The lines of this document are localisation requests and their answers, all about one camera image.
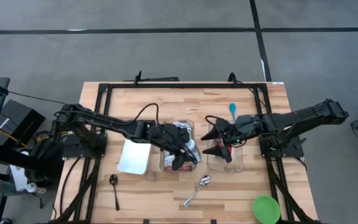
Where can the lime chili ramen packet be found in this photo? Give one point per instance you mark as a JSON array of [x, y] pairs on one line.
[[168, 161]]

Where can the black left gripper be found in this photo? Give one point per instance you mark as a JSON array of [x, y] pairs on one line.
[[163, 135]]

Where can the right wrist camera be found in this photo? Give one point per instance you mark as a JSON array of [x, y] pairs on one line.
[[247, 124]]

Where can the clear plastic bin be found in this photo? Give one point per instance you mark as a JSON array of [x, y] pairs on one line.
[[238, 165], [161, 160]]

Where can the white lid spice jar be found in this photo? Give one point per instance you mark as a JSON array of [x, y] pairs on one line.
[[194, 149]]

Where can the white rectangular tray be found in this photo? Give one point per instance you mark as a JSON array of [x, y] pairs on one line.
[[134, 158]]

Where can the blue plastic spoon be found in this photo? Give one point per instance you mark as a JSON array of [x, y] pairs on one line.
[[232, 108]]

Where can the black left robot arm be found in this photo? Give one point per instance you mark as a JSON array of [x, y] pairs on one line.
[[104, 119]]

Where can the white paper sheet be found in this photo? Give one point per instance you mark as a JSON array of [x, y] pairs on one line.
[[19, 177]]

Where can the black box with white lettering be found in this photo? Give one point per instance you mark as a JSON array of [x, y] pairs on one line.
[[14, 119]]

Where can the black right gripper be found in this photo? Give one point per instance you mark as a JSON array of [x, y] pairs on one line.
[[228, 133]]

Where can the silver metal spoon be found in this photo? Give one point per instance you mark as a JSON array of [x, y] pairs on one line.
[[205, 180]]

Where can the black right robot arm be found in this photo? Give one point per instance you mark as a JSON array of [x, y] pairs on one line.
[[306, 116]]

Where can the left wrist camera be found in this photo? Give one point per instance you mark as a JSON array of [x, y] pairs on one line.
[[184, 133]]

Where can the black spoon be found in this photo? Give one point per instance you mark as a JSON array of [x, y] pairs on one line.
[[113, 179]]

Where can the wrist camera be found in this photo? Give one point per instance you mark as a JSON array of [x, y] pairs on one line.
[[184, 133], [247, 124]]

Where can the green plastic bowl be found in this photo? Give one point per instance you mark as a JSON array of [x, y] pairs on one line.
[[267, 210]]

